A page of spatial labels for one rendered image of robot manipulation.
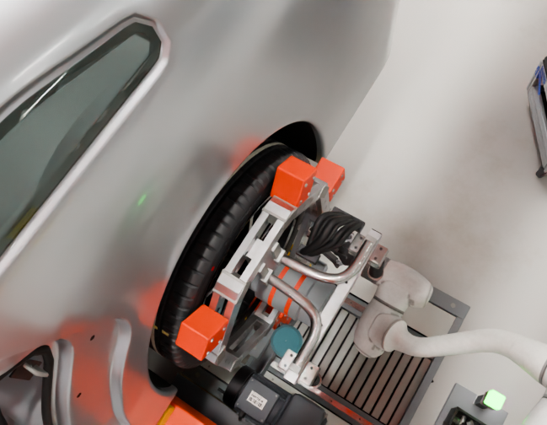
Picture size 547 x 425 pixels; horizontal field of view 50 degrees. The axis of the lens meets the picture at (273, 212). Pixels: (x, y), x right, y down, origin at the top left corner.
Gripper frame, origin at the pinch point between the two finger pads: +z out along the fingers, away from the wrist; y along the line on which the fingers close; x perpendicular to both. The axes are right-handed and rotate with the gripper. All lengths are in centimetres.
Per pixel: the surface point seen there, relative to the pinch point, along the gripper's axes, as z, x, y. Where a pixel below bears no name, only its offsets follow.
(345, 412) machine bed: -36, -11, -68
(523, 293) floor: -73, -71, -20
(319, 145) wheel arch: 5.9, 1.9, 28.3
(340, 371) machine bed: -26, -21, -61
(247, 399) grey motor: -7, 23, -53
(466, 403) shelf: -66, 0, -27
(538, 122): -46, -106, 35
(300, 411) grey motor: -24, 18, -50
